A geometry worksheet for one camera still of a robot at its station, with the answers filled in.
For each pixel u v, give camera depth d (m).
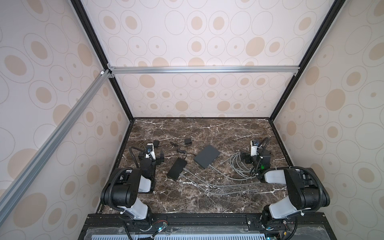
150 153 0.76
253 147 0.83
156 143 1.03
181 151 1.01
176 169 0.92
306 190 0.46
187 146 1.03
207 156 0.98
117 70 0.90
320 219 0.77
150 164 0.69
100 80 0.82
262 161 0.72
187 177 0.89
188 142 1.06
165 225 0.71
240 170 0.92
